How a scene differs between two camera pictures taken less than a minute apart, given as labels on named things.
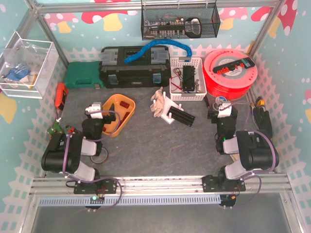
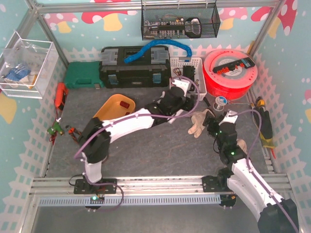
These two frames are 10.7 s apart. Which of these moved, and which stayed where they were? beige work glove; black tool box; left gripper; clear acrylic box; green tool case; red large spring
Moved: left gripper; beige work glove
Stayed: clear acrylic box; black tool box; red large spring; green tool case
